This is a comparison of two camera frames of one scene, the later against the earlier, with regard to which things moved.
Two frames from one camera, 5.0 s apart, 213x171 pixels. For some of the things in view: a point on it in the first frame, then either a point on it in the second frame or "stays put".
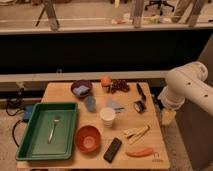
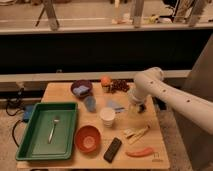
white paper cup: [107, 114] stays put
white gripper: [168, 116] → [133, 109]
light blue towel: [115, 107] stays put
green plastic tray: [63, 145] stays put
